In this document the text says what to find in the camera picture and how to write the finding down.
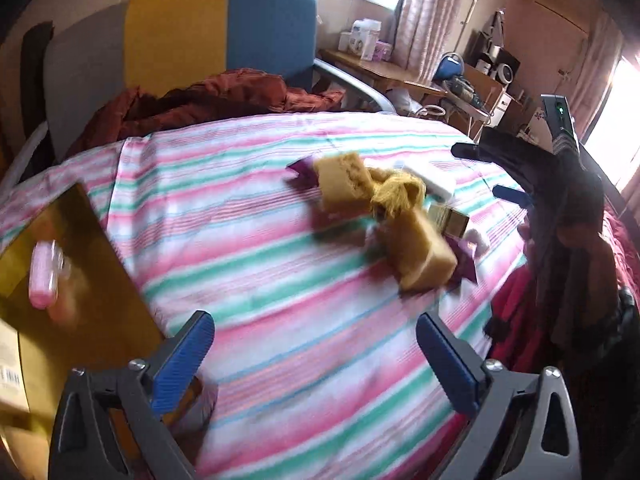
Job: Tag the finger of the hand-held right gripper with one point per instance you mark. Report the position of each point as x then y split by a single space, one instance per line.
511 195
500 152

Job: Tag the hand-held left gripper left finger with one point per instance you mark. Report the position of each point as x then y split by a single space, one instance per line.
181 357

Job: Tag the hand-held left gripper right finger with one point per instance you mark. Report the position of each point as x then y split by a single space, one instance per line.
446 360

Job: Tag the yellow gift box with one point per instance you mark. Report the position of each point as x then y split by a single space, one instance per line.
85 280

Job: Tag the person's right forearm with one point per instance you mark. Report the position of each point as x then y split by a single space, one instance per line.
575 290

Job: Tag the bright side window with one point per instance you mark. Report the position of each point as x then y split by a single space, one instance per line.
622 120

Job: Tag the small gold box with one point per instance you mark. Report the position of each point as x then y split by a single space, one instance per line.
450 220

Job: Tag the white sponge block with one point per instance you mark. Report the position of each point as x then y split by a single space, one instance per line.
431 180

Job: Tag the cluttered wooden shelf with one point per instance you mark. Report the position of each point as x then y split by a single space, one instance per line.
495 75

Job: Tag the purple snack packet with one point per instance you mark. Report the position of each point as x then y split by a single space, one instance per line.
465 261
301 171

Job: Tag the striped bedsheet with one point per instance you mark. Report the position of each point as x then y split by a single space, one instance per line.
260 270

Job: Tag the wooden desk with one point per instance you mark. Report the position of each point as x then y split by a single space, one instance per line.
385 72

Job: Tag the pink patterned curtain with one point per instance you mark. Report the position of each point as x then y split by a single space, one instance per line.
432 15

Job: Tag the pink tissue box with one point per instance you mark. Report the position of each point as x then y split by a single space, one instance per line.
384 51

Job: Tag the pink small bottle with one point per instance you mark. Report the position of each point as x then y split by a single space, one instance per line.
42 274

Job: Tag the white carton box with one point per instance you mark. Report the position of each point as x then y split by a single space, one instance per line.
361 36

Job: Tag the red-brown blanket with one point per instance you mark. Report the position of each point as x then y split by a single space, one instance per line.
200 102

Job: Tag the grey bed rail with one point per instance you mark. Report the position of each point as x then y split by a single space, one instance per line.
352 82

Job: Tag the white bed rail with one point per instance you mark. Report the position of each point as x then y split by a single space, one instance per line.
22 157

